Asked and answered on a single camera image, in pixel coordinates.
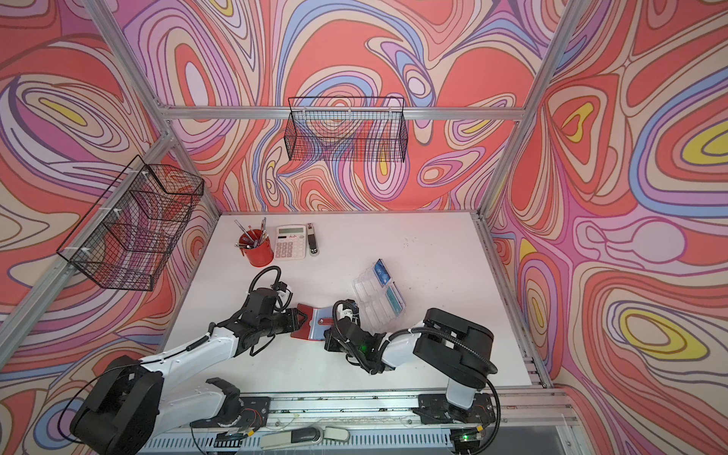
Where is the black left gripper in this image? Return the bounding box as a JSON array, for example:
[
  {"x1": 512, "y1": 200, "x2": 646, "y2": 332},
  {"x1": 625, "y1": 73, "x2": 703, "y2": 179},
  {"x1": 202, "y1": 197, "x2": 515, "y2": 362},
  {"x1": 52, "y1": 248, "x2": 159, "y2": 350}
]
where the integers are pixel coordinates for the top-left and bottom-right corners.
[{"x1": 260, "y1": 307, "x2": 312, "y2": 339}]

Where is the red leather card holder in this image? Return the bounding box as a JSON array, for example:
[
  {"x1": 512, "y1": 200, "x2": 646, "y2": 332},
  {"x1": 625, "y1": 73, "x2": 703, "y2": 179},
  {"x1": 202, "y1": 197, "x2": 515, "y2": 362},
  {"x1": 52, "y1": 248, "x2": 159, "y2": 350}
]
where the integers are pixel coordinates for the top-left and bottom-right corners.
[{"x1": 290, "y1": 303, "x2": 334, "y2": 341}]

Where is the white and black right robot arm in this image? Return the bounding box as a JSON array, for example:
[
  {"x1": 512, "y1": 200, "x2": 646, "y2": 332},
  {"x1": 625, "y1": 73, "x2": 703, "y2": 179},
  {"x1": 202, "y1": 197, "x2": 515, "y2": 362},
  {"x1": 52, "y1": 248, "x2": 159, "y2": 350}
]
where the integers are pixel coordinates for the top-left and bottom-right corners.
[{"x1": 324, "y1": 300, "x2": 501, "y2": 427}]

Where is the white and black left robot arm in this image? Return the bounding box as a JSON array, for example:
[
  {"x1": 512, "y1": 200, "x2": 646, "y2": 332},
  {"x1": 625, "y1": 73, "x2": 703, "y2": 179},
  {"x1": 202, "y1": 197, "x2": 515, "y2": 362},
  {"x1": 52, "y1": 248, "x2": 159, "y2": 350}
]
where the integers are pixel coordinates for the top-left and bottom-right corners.
[{"x1": 60, "y1": 265, "x2": 309, "y2": 454}]

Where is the clear plastic card tray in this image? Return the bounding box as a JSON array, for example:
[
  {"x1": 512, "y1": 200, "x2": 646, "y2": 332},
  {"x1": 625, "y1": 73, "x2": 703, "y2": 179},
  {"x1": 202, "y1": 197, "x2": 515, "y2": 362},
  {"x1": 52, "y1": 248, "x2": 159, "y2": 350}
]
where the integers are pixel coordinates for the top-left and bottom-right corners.
[{"x1": 353, "y1": 262, "x2": 406, "y2": 333}]

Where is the teal credit card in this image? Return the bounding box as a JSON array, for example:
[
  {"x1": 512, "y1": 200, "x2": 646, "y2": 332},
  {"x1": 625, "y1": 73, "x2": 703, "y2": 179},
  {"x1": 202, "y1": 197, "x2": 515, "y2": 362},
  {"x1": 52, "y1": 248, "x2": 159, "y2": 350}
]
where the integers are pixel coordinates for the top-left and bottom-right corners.
[{"x1": 385, "y1": 284, "x2": 406, "y2": 317}]

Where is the beige and black stapler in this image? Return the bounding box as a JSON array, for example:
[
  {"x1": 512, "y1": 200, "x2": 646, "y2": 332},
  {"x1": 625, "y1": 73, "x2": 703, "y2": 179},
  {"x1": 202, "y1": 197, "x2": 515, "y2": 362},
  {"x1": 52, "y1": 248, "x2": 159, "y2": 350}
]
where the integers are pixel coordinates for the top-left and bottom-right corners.
[{"x1": 306, "y1": 223, "x2": 320, "y2": 256}]

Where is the red metal pen bucket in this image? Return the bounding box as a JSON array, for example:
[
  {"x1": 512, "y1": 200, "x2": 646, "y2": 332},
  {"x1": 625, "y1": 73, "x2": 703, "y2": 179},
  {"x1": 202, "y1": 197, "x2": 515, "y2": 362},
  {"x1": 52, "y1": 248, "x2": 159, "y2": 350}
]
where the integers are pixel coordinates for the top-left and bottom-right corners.
[{"x1": 238, "y1": 229, "x2": 274, "y2": 267}]

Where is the pink desk calculator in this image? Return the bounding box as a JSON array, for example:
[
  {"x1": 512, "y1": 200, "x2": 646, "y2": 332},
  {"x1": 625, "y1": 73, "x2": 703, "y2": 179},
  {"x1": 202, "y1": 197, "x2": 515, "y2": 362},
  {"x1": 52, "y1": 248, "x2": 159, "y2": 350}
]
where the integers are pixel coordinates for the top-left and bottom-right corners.
[{"x1": 273, "y1": 225, "x2": 307, "y2": 261}]

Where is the grey pencil in bucket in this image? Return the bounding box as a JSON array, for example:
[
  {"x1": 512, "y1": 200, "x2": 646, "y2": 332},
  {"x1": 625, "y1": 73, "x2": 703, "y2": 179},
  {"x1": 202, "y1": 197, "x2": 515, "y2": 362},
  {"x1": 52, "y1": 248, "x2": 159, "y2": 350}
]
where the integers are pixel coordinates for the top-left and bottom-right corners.
[{"x1": 233, "y1": 220, "x2": 254, "y2": 242}]

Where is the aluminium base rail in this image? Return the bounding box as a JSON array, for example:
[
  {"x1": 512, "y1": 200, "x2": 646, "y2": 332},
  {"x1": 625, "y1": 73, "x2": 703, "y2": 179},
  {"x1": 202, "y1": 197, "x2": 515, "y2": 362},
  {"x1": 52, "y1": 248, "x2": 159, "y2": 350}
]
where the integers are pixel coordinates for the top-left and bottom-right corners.
[{"x1": 113, "y1": 388, "x2": 576, "y2": 455}]

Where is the black wire basket on left wall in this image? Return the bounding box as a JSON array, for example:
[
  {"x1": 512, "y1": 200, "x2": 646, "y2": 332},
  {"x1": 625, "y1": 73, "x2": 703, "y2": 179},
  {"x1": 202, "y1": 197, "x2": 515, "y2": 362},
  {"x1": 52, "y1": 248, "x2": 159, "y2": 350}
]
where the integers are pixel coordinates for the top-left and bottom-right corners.
[{"x1": 56, "y1": 155, "x2": 205, "y2": 291}]

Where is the black wire basket on wall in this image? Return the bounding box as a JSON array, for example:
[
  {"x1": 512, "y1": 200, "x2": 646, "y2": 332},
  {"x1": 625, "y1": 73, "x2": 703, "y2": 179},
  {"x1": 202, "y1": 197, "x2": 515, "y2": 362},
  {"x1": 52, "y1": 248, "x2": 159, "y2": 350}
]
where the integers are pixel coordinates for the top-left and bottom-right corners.
[
  {"x1": 284, "y1": 96, "x2": 409, "y2": 163},
  {"x1": 56, "y1": 155, "x2": 205, "y2": 291}
]

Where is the black wire basket on back wall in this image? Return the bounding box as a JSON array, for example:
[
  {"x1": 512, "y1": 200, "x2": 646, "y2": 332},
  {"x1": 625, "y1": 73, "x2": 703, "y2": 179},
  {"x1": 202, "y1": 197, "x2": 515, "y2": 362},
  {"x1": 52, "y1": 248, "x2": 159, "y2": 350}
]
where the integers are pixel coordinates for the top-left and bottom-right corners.
[{"x1": 284, "y1": 96, "x2": 409, "y2": 163}]

